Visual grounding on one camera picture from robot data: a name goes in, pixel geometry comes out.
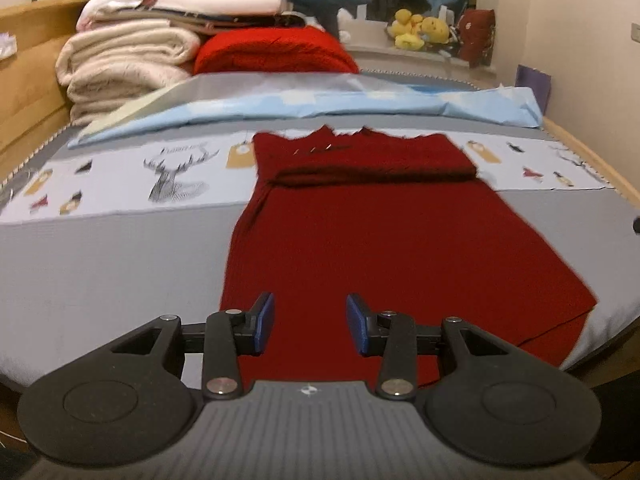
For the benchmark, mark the wall socket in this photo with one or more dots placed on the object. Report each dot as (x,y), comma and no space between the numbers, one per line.
(635,32)

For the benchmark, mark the white crumpled cloth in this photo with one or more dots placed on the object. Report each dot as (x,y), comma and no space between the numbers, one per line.
(346,22)

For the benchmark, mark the white tissue pack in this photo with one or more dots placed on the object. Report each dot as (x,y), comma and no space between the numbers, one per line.
(7,45)

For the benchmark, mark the wooden headboard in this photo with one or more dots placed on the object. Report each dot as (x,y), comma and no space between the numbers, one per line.
(30,85)

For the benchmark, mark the dark red knit sweater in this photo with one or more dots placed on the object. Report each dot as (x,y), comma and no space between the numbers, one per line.
(400,240)

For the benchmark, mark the purple box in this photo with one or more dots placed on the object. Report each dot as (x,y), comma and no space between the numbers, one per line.
(534,87)

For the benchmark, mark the white folded quilt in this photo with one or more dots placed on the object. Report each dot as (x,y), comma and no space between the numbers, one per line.
(225,2)

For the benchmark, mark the red folded blanket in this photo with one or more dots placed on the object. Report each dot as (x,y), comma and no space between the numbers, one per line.
(270,50)

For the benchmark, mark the light blue duvet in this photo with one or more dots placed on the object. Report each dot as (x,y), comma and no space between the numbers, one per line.
(300,105)

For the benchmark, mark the dark patterned folded cloth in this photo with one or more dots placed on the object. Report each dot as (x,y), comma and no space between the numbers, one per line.
(270,21)

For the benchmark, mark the yellow plush toy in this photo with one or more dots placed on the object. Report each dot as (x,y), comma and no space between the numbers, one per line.
(436,30)
(406,30)

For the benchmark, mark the white windowsill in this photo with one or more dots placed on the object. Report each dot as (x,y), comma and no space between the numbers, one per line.
(390,57)

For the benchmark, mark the wooden bed side rail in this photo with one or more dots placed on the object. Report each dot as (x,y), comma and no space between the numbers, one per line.
(590,155)

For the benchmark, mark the cream folded blanket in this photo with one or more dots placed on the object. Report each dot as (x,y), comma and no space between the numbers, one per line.
(120,60)

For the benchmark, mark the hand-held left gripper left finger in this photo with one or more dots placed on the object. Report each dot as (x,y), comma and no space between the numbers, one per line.
(265,322)

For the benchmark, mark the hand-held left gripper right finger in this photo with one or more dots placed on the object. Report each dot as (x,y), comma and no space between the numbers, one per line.
(356,322)

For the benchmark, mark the dark red bag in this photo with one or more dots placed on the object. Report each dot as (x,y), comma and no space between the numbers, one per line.
(477,35)

